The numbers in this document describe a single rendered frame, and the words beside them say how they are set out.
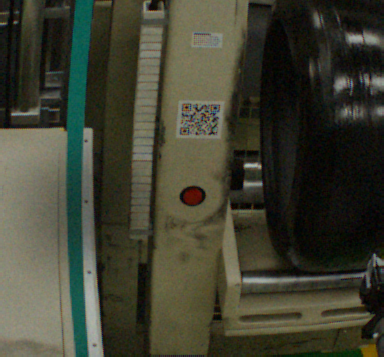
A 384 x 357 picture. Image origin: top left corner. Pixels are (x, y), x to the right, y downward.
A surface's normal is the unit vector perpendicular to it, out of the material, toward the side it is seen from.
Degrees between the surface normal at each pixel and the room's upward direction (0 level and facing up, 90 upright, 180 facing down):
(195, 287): 90
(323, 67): 54
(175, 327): 90
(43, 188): 0
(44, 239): 0
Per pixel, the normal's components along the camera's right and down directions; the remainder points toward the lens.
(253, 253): 0.07, -0.81
